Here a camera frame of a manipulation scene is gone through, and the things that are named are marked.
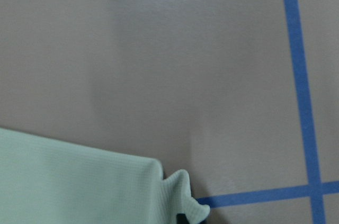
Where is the olive green long-sleeve shirt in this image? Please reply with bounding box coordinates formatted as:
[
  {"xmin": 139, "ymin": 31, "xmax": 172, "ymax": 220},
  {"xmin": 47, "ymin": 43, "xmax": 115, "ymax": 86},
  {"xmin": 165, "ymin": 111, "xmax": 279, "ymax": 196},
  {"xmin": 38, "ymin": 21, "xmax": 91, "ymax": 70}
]
[{"xmin": 1, "ymin": 129, "xmax": 210, "ymax": 223}]

